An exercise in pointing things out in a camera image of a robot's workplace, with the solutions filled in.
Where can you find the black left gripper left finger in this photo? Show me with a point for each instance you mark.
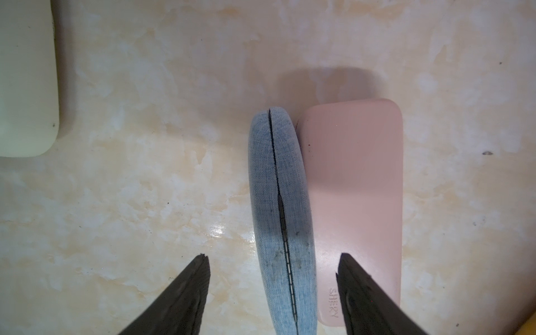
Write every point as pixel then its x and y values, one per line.
pixel 180 307

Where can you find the blue glasses case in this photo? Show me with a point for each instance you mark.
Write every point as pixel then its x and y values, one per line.
pixel 283 228

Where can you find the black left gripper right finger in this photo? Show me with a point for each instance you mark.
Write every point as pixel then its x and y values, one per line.
pixel 367 309

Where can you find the yellow plastic storage tray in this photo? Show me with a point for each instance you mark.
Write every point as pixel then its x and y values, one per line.
pixel 529 327

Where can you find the mint chrome toaster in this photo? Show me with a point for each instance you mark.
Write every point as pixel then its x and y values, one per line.
pixel 29 84

